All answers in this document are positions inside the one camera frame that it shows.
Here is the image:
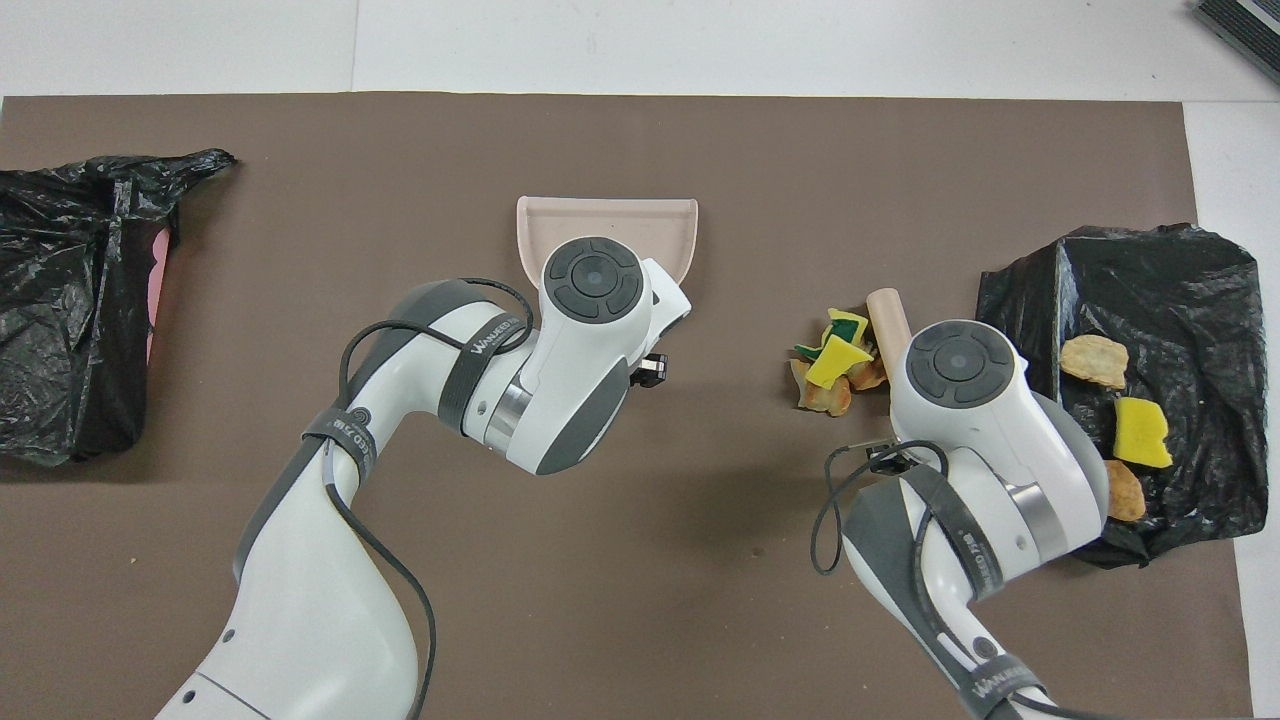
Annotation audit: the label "beige plastic dustpan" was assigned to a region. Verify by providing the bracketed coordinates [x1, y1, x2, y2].
[517, 197, 699, 316]

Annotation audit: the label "small yellow sponge piece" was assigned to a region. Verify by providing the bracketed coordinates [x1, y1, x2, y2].
[806, 337, 876, 391]

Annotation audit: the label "yellow and green scouring sponge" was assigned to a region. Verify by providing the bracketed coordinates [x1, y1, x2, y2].
[795, 308, 871, 361]

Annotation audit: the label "beige hand brush black bristles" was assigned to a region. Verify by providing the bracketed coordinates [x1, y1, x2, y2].
[866, 288, 913, 371]

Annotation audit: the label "brown oval bread roll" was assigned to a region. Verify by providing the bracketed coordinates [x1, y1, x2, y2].
[1105, 459, 1147, 523]

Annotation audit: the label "large yellow sponge piece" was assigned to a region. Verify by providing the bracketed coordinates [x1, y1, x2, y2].
[1113, 397, 1173, 469]

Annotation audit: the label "right black trash bag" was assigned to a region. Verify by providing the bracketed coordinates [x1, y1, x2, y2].
[975, 222, 1271, 571]

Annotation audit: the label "black trash bag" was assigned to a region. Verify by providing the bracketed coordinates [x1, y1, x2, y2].
[975, 222, 1271, 571]
[0, 148, 239, 469]

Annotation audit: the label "left black trash bag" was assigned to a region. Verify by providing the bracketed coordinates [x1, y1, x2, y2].
[0, 148, 239, 469]

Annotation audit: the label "brown table mat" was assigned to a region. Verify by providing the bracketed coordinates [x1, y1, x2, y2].
[0, 92, 1256, 720]

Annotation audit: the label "dark grey ribbed panel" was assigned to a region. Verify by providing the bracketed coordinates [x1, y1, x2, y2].
[1192, 0, 1280, 86]

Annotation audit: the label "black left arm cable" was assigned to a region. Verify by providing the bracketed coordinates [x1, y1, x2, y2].
[325, 278, 536, 720]

